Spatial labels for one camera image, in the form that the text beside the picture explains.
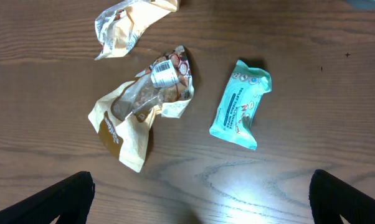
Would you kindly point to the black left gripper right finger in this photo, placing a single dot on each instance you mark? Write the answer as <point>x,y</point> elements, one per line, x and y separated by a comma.
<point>332,201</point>

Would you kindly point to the teal wet wipes pack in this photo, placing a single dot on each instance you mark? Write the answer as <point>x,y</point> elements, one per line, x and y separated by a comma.
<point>239,104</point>

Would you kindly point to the crumpled beige snack bag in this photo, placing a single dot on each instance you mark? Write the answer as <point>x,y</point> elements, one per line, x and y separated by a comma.
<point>119,27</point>

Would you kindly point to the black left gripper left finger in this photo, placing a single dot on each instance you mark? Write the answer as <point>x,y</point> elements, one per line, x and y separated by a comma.
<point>67,201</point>

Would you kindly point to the grey plastic basket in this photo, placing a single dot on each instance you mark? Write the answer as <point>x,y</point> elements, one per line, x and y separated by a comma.
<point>362,4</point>

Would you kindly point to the beige brown nut bag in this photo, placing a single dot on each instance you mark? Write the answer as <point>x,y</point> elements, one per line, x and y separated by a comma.
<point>124,117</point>

